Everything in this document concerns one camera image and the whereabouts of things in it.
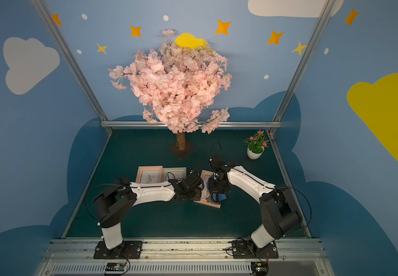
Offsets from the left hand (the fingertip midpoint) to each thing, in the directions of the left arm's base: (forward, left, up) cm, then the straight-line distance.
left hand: (201, 192), depth 91 cm
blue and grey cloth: (-6, -7, +7) cm, 11 cm away
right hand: (0, -8, +4) cm, 9 cm away
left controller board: (-33, +36, -3) cm, 49 cm away
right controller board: (-33, -26, -4) cm, 42 cm away
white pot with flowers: (+27, -32, +9) cm, 43 cm away
